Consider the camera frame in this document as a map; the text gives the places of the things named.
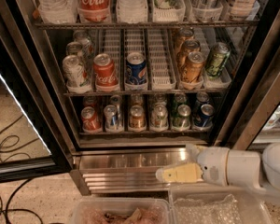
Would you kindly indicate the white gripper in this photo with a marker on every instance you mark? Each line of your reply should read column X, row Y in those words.
column 212, row 166

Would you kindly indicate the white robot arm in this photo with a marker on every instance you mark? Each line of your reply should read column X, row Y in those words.
column 256, row 172

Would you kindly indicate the green can front bottom shelf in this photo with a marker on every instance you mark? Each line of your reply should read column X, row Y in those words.
column 181, row 120

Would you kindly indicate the blue can front bottom shelf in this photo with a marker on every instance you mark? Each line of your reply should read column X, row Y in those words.
column 204, row 116

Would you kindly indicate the white green can bottom shelf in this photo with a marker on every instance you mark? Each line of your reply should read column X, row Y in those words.
column 159, row 118

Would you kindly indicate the orange can front bottom shelf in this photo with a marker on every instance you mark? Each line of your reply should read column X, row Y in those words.
column 137, row 119

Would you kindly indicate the orange can shelf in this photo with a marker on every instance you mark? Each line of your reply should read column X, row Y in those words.
column 137, row 99
column 137, row 119

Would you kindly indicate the green can rear bottom shelf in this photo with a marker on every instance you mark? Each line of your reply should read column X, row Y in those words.
column 178, row 99

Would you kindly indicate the blue can rear bottom shelf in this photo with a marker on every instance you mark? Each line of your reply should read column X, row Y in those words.
column 202, row 98

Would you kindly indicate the white can rear bottom shelf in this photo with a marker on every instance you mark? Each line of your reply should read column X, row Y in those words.
column 159, row 99

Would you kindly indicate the stainless fridge base grille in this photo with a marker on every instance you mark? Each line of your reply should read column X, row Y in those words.
column 122, row 171

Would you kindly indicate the orange can rear bottom shelf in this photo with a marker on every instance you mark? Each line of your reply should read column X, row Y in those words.
column 137, row 99

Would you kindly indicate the blue silver can bottom shelf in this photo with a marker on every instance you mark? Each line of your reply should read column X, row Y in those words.
column 111, row 118

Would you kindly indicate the empty white tray middle shelf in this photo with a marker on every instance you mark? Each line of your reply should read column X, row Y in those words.
column 162, row 73

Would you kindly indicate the gold can front middle shelf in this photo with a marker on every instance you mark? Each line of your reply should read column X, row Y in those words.
column 193, row 67

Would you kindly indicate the gold can shelf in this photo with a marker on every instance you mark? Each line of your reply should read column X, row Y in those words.
column 193, row 67
column 187, row 47
column 181, row 36

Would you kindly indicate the silver can rear bottom shelf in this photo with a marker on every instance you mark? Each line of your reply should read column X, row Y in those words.
column 116, row 100

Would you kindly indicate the red can front bottom shelf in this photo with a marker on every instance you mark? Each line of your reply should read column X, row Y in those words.
column 90, row 120

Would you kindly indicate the blue pepsi can middle shelf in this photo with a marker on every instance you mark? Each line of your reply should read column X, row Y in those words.
column 135, row 72

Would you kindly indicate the green can middle shelf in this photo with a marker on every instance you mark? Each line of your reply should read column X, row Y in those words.
column 216, row 60

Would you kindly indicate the red can rear bottom shelf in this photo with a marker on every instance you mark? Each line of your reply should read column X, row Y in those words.
column 91, row 101

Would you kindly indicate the red coca-cola can middle shelf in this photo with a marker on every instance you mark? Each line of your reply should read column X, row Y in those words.
column 106, row 78

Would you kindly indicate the gold can rear middle shelf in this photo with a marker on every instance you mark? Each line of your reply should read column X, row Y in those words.
column 181, row 36

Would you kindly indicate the white can front middle shelf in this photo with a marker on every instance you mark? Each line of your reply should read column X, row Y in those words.
column 77, row 79

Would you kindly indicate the open fridge glass door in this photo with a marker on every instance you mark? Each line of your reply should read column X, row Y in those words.
column 29, row 145

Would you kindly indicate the white can rear middle shelf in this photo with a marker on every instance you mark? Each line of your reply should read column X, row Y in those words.
column 83, row 37

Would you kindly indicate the coca-cola bottle top shelf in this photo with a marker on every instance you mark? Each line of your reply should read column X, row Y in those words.
column 93, row 10

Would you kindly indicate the clear bin with bubble wrap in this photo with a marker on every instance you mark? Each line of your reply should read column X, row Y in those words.
column 206, row 204

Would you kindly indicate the clear bin with brown items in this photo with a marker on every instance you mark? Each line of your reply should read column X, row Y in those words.
column 116, row 210

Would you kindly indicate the water bottle top centre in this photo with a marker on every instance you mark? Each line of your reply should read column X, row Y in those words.
column 131, row 11

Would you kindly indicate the water bottle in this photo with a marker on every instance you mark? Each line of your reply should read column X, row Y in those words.
column 58, row 11
column 131, row 11

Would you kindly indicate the water bottle top left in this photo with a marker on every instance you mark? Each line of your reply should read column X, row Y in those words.
column 58, row 11

